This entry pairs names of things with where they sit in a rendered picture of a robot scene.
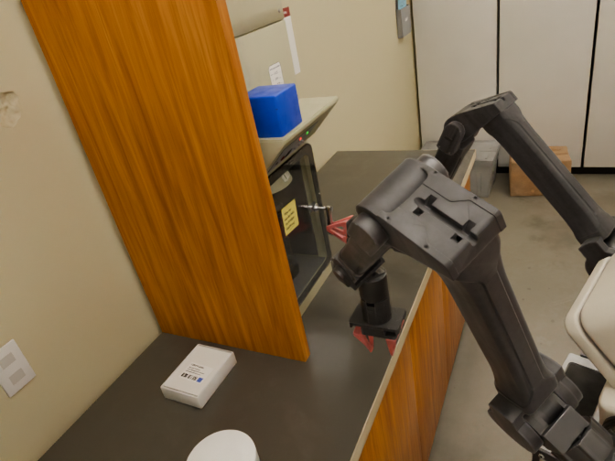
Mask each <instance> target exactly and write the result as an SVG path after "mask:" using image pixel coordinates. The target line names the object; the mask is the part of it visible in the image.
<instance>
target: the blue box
mask: <svg viewBox="0 0 615 461"><path fill-rule="evenodd" d="M248 96H249V100H250V104H251V107H252V112H253V116H254V122H255V126H256V130H257V134H258V138H269V137H284V136H285V135H286V134H288V133H289V132H290V131H292V130H293V129H294V128H295V127H297V126H298V125H299V124H301V123H302V117H301V112H300V108H299V102H298V97H297V96H298V95H297V89H296V84H295V83H288V84H277V85H266V86H257V87H256V88H254V89H252V90H250V91H248Z"/></svg>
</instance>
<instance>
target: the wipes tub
mask: <svg viewBox="0 0 615 461"><path fill-rule="evenodd" d="M187 461H260V458H259V455H258V453H257V451H256V448H255V445H254V442H253V440H252V439H251V438H250V437H249V436H248V435H247V434H245V433H243V432H240V431H237V430H224V431H219V432H217V433H214V434H211V435H209V436H207V437H206V438H204V439H203V440H202V441H201V442H199V443H198V444H197V445H196V446H195V447H194V449H193V450H192V451H191V453H190V454H189V457H188V460H187Z"/></svg>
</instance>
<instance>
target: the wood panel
mask: <svg viewBox="0 0 615 461"><path fill-rule="evenodd" d="M21 3H22V5H23V7H24V9H25V11H26V13H27V17H28V19H29V22H30V24H31V26H32V28H33V30H34V33H35V35H36V37H37V40H38V43H39V45H40V47H41V49H42V52H43V54H44V56H45V59H46V61H47V63H48V65H49V68H50V71H51V73H52V75H53V78H54V80H55V82H56V84H57V86H58V88H59V92H60V94H61V97H62V99H63V101H64V103H65V105H66V108H67V110H68V112H69V115H70V118H71V120H72V122H73V124H74V127H75V129H76V131H77V134H78V136H79V138H80V140H81V143H82V146H83V148H84V150H85V153H86V155H87V156H88V159H89V161H90V163H91V166H92V169H93V172H94V174H95V176H96V178H97V180H98V182H99V185H100V187H101V190H102V192H103V195H104V197H105V199H106V202H107V204H108V206H109V209H110V211H111V212H112V215H113V218H114V221H115V223H116V225H117V228H118V230H119V231H120V234H121V236H122V238H123V241H124V244H125V247H126V249H127V250H128V253H129V255H130V257H131V260H132V262H133V264H134V267H135V270H136V272H137V274H138V277H139V279H140V281H141V284H142V286H143V287H144V290H145V292H146V296H147V298H148V300H149V303H150V305H151V306H152V309H153V311H154V313H155V316H156V319H157V322H158V324H159V325H160V328H161V330H162V332H165V333H169V334H173V335H178V336H182V337H187V338H195V339H199V340H204V341H209V342H212V343H217V344H222V345H226V346H230V347H235V348H243V349H247V350H251V351H256V352H261V353H264V354H269V355H274V356H278V357H282V358H287V359H295V360H300V361H304V362H306V361H307V359H308V357H309V355H310V352H309V347H308V341H307V337H306V333H305V329H304V325H303V321H302V317H301V314H300V310H299V305H298V301H297V295H296V291H295V287H294V283H293V279H292V275H291V272H290V268H289V264H288V259H287V256H286V249H285V245H284V241H283V237H282V233H281V230H280V226H279V222H278V217H277V214H276V210H275V203H274V200H273V195H272V191H271V188H270V184H269V180H268V175H267V172H266V168H265V164H264V158H263V153H262V149H261V146H260V142H259V138H258V134H257V130H256V126H255V122H254V116H253V112H252V107H251V104H250V100H249V96H248V92H247V88H246V84H245V80H244V76H243V70H242V65H241V62H240V58H239V54H238V50H237V47H236V42H235V38H234V34H233V31H232V23H231V20H230V16H229V12H228V8H227V5H226V0H21Z"/></svg>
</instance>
